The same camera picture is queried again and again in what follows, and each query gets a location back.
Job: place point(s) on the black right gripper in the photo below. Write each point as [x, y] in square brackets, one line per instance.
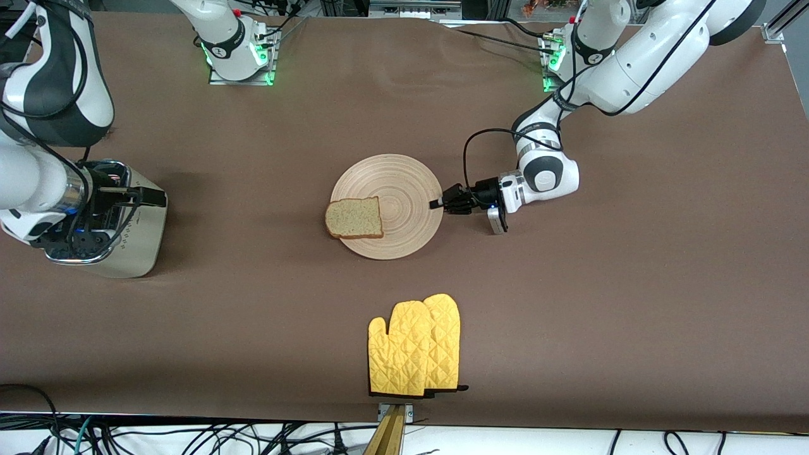
[109, 196]

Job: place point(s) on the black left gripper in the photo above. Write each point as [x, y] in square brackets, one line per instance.
[483, 193]

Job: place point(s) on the round wooden plate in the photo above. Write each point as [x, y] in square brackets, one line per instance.
[404, 202]

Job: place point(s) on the bread slice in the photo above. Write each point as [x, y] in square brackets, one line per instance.
[354, 218]

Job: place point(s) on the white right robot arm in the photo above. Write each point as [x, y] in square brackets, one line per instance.
[25, 183]

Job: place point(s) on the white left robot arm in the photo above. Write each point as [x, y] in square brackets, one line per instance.
[632, 69]

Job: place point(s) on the beige and chrome toaster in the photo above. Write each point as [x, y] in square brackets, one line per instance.
[148, 234]

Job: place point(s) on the yellow quilted oven mitt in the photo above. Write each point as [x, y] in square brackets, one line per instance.
[398, 354]
[447, 341]

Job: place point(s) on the brown table cover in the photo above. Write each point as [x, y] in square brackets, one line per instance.
[253, 316]

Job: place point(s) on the grey background equipment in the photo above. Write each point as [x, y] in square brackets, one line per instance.
[411, 9]

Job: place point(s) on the golden aluminium profile bar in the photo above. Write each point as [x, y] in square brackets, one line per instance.
[389, 439]

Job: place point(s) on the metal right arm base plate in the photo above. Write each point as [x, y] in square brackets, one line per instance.
[240, 82]

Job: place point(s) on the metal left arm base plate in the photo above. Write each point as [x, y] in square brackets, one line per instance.
[551, 85]

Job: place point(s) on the small metal bracket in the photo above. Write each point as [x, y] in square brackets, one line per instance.
[382, 411]

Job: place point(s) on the aluminium frame post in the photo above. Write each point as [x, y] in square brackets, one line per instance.
[774, 30]

